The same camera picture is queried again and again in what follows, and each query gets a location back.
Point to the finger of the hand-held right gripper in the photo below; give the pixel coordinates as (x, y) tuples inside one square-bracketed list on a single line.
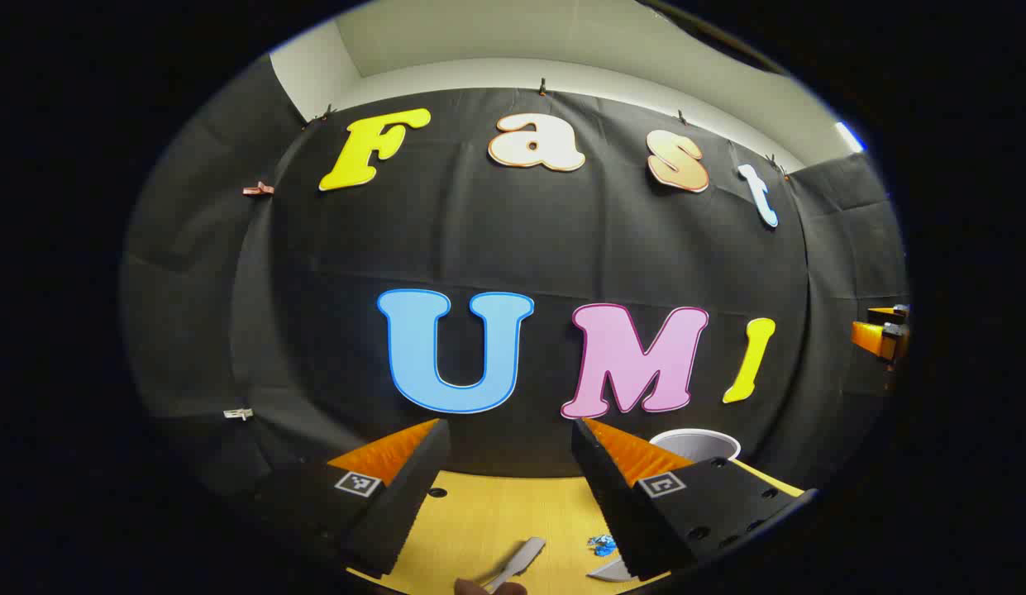
[(893, 314), (876, 339)]

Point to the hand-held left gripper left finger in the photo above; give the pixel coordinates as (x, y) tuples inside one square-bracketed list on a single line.
[(413, 496)]

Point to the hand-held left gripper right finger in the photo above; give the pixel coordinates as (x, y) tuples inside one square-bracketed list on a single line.
[(612, 504)]

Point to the blue paper trash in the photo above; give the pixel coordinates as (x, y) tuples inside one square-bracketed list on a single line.
[(602, 545)]

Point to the grey dustpan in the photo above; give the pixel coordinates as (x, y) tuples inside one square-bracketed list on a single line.
[(612, 572)]

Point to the white ribbed garbage bin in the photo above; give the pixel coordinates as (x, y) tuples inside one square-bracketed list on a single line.
[(694, 446)]

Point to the small grey broom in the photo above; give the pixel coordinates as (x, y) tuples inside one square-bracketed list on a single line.
[(521, 558)]

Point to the yellow wooden desktop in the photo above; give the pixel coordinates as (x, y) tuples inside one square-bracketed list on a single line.
[(496, 512)]

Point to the white cloth clip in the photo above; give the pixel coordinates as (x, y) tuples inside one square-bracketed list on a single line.
[(238, 413)]

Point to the black backdrop cloth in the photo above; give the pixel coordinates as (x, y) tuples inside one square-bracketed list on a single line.
[(479, 240)]

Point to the pink cloth clip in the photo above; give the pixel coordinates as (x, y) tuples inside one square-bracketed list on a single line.
[(258, 190)]

